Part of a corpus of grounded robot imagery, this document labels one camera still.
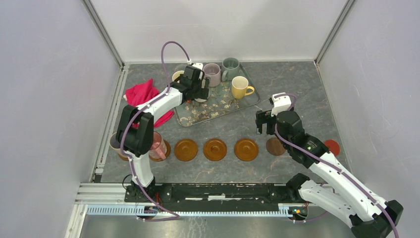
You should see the dark walnut coaster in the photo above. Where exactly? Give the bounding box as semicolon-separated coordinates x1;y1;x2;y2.
266;137;286;156

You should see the red round coaster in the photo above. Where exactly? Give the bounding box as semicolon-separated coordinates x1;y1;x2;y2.
324;139;341;157

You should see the wooden coaster five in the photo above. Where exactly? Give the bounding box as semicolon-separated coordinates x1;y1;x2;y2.
234;138;259;162

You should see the wooden coaster three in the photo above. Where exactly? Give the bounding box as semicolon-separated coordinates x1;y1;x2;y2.
149;140;171;162

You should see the wooden coaster one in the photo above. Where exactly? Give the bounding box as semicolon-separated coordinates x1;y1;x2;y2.
174;138;198;162

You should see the wooden coaster two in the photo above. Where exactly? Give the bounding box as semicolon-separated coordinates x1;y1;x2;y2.
203;138;227;161

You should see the pink mug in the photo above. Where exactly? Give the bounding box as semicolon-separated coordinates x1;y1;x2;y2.
150;132;166;159

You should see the beige pink-handled mug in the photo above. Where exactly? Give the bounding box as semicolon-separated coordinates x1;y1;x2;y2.
109;132;122;156

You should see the wooden coaster four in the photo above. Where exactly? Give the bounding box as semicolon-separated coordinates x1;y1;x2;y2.
118;154;129;161

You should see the white black-rimmed mug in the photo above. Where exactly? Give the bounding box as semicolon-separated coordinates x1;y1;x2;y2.
194;98;207;103

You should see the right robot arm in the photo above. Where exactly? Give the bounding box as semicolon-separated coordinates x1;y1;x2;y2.
255;111;403;238

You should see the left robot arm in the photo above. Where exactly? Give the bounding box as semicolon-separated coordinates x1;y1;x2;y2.
116;63;209;202

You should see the cream mug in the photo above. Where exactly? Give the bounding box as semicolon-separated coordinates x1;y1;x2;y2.
172;70;184;82

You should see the lilac mug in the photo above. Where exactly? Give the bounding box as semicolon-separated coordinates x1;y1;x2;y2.
203;63;221;87

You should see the floral serving tray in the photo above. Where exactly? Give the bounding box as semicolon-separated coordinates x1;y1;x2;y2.
174;80;261;127

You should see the green mug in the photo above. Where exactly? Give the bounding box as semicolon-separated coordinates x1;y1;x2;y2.
221;58;240;82

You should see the yellow mug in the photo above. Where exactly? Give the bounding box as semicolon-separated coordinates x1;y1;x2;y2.
231;76;255;99

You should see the red cloth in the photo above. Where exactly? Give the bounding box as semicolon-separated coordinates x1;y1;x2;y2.
123;78;174;128

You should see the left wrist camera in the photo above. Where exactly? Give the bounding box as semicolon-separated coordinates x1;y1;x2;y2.
187;59;204;70

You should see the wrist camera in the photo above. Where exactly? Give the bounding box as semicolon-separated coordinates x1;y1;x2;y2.
271;93;292;117
187;59;204;70

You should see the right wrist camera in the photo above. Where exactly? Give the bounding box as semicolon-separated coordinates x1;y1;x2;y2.
271;93;292;117

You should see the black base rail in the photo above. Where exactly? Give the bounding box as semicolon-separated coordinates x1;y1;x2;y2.
124;183;309;213

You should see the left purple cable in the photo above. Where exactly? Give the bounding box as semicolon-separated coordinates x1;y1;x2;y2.
119;41;193;222

